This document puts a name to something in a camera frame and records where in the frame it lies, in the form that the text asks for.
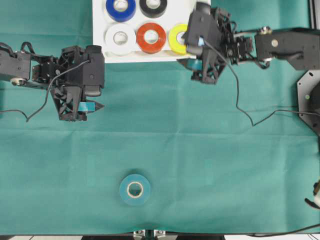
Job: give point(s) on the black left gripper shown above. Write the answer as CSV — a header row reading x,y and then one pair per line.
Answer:
x,y
66,79

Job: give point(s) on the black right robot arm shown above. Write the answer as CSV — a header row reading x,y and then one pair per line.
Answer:
x,y
300,47

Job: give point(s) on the metal table clamp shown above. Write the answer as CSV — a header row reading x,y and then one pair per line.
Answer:
x,y
149,234

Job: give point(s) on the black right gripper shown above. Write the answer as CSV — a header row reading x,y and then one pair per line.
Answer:
x,y
212,59

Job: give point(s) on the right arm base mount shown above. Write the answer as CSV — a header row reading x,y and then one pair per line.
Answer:
x,y
308,95

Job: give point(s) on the white plastic case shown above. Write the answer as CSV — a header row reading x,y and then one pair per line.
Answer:
x,y
177,12

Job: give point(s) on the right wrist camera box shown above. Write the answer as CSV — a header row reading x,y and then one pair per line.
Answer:
x,y
202,29

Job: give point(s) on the black tape roll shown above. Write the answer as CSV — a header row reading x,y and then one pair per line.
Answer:
x,y
153,10

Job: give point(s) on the teal tape roll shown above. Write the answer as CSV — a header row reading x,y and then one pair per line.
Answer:
x,y
135,190

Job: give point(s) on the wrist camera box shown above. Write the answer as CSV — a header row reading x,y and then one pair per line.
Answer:
x,y
202,29
94,73

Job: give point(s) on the white black object at edge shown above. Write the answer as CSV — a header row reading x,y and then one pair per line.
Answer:
x,y
315,203

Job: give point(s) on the yellow tape roll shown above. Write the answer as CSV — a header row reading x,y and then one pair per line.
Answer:
x,y
176,43

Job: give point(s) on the aluminium frame rail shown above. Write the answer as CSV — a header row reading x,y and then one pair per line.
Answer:
x,y
314,11

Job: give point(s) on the white tape roll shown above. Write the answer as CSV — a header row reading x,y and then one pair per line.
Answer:
x,y
120,39

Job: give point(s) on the red tape roll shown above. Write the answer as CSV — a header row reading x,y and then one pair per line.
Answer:
x,y
151,37

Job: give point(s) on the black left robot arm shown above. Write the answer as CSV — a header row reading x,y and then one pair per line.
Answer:
x,y
16,66

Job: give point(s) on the blue tape roll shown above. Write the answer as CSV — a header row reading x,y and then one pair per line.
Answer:
x,y
121,13

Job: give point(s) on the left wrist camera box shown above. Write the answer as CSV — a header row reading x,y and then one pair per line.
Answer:
x,y
94,73

